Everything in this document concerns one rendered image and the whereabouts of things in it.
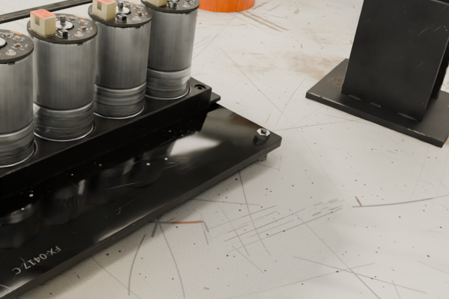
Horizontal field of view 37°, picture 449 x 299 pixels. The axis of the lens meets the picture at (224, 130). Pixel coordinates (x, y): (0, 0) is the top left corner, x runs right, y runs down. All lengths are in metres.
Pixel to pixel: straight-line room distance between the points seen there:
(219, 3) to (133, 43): 0.20
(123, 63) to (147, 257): 0.08
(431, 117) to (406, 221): 0.09
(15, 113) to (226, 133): 0.10
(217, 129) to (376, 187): 0.07
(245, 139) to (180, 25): 0.06
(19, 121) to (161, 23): 0.08
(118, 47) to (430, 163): 0.16
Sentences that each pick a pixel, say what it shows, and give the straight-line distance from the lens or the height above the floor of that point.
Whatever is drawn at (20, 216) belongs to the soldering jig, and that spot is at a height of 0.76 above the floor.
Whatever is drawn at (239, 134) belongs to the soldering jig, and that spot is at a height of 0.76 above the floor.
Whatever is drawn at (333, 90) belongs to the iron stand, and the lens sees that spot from 0.37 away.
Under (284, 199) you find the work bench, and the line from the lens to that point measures 0.28.
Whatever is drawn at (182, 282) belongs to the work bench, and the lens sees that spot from 0.23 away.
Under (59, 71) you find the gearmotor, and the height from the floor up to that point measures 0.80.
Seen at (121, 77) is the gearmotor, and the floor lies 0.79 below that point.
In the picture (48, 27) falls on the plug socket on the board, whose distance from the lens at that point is 0.24.
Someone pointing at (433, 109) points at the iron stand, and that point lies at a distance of 0.38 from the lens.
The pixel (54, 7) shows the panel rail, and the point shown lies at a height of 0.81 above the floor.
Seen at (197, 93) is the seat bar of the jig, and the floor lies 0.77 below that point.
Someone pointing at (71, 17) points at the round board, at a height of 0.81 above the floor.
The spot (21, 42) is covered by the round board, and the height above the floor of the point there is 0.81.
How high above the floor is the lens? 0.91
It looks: 30 degrees down
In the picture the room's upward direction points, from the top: 9 degrees clockwise
